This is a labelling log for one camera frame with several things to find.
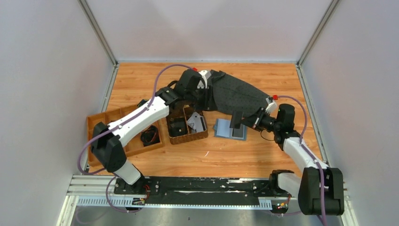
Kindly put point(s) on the teal leather card holder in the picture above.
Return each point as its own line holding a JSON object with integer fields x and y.
{"x": 222, "y": 130}

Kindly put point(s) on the wooden compartment tray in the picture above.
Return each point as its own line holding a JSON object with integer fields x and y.
{"x": 130, "y": 132}

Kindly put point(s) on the dark grey dotted cloth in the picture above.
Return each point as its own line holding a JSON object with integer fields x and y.
{"x": 231, "y": 94}

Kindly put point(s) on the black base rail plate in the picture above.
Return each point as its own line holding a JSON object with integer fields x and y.
{"x": 200, "y": 191}

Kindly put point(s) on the grey card in holder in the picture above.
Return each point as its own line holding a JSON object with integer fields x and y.
{"x": 238, "y": 133}

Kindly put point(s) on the woven wicker basket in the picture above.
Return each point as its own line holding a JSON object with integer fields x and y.
{"x": 182, "y": 115}

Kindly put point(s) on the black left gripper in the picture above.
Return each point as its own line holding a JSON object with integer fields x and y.
{"x": 209, "y": 103}

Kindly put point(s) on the black rolled belt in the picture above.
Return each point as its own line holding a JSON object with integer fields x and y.
{"x": 150, "y": 136}

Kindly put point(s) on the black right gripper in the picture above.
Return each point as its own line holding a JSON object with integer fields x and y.
{"x": 257, "y": 123}

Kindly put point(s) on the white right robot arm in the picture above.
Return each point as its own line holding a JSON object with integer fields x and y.
{"x": 319, "y": 190}

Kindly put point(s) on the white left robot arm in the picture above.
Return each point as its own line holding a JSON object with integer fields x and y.
{"x": 108, "y": 141}

